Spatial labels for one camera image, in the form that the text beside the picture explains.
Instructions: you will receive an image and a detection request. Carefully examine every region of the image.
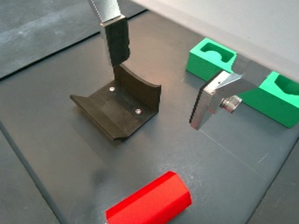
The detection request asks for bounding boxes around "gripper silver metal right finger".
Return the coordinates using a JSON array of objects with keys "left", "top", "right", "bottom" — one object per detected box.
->
[{"left": 189, "top": 55, "right": 270, "bottom": 130}]

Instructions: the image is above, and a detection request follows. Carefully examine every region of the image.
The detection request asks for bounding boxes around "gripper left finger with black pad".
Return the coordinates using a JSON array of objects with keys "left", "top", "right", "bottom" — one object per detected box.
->
[{"left": 87, "top": 0, "right": 129, "bottom": 67}]

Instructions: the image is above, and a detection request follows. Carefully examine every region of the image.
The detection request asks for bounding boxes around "red hexagon prism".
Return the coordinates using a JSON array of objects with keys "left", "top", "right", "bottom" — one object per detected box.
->
[{"left": 105, "top": 171, "right": 192, "bottom": 224}]

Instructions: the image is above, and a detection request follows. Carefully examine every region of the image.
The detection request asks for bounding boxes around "green shape sorter block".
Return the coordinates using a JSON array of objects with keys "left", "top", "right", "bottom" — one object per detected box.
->
[{"left": 186, "top": 38, "right": 299, "bottom": 129}]

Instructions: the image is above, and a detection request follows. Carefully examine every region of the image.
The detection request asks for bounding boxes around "black curved holder stand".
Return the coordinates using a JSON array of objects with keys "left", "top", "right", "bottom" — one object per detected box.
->
[{"left": 69, "top": 65, "right": 161, "bottom": 140}]

